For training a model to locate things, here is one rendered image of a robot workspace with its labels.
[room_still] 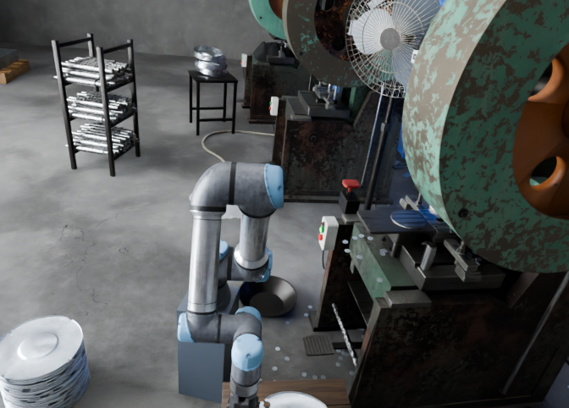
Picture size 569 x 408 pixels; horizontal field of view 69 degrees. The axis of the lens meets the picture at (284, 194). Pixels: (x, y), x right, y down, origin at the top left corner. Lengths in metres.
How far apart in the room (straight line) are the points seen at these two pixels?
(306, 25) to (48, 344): 2.00
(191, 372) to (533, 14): 1.53
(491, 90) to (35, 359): 1.63
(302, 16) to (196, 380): 1.93
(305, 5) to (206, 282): 1.82
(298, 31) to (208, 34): 5.36
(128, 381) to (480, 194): 1.52
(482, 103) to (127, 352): 1.70
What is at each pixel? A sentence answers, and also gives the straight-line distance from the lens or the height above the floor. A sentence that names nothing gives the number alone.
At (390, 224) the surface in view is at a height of 0.78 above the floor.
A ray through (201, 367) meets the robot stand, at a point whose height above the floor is 0.18.
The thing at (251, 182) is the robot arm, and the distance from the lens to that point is 1.06.
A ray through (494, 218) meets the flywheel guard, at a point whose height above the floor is 1.08.
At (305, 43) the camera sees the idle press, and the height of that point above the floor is 1.16.
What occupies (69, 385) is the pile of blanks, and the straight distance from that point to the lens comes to 1.83.
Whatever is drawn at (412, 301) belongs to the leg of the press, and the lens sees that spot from 1.42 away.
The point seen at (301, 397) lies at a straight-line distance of 1.45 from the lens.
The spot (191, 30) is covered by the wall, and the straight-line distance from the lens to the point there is 7.84.
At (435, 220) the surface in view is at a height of 0.78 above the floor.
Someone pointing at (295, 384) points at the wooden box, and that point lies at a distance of 1.48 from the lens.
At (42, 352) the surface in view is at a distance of 1.81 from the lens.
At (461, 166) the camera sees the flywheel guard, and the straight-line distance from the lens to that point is 0.92.
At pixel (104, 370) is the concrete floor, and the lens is 2.00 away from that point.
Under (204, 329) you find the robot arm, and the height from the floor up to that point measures 0.69.
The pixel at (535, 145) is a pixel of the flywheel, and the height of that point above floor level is 1.24.
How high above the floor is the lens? 1.52
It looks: 28 degrees down
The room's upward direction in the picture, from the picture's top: 7 degrees clockwise
